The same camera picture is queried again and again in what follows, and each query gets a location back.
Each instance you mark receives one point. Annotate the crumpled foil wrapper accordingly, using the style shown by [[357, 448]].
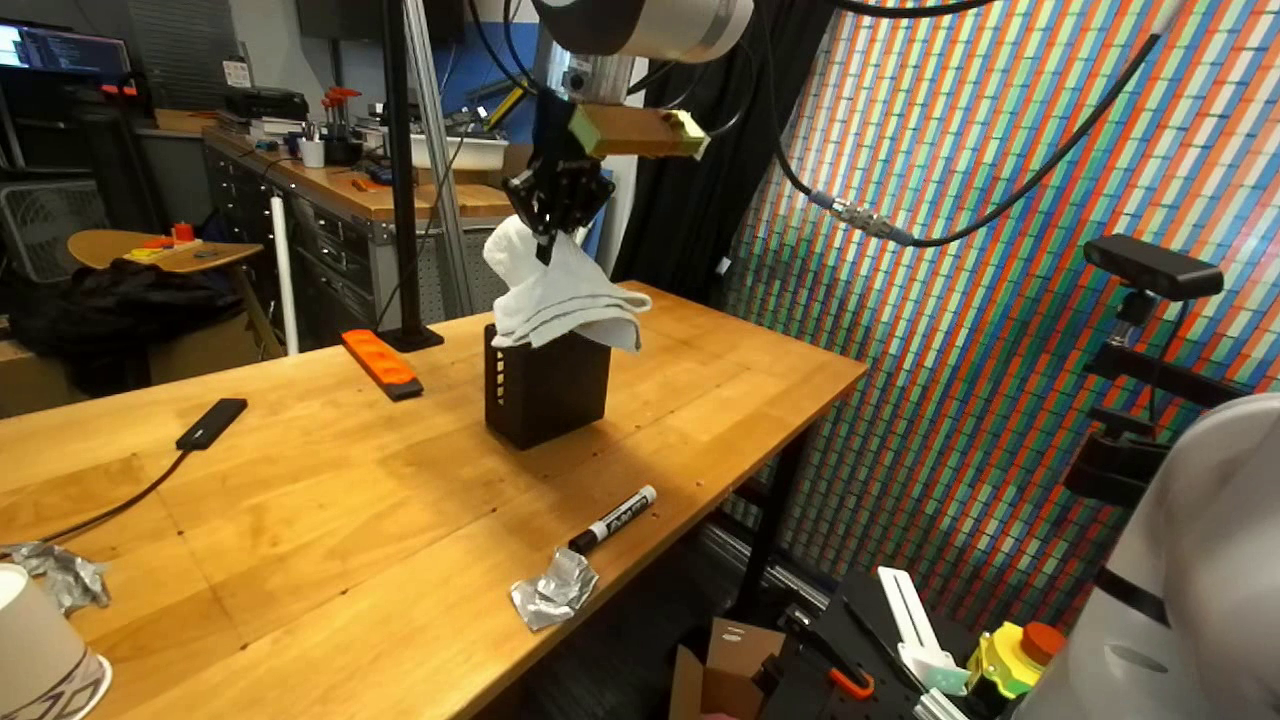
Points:
[[68, 576]]

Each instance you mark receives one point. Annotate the crumpled plastic wrapper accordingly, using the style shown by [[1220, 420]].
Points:
[[556, 594]]

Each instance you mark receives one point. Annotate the black phone with cable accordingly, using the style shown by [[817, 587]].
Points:
[[212, 425]]

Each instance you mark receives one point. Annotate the cardboard box under table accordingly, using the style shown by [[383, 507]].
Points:
[[726, 680]]

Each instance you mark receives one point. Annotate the black and white marker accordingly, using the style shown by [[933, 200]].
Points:
[[612, 523]]

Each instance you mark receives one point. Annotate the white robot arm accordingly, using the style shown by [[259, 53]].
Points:
[[609, 39]]

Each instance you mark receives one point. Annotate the black camera on stand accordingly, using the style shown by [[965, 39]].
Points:
[[1157, 270]]

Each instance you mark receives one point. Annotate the round wooden stool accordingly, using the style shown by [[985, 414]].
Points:
[[181, 257]]

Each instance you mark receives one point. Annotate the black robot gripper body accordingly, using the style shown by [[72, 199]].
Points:
[[556, 199]]

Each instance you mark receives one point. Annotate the black box container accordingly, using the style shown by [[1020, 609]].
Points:
[[537, 395]]

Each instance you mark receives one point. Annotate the white cloth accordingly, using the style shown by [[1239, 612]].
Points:
[[561, 294]]

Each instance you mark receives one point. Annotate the yellow emergency stop button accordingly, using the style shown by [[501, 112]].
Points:
[[1015, 658]]

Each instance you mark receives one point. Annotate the black vertical pole stand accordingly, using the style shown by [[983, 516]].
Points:
[[415, 333]]

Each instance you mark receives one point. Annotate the orange rectangular block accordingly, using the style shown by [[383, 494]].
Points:
[[383, 361]]

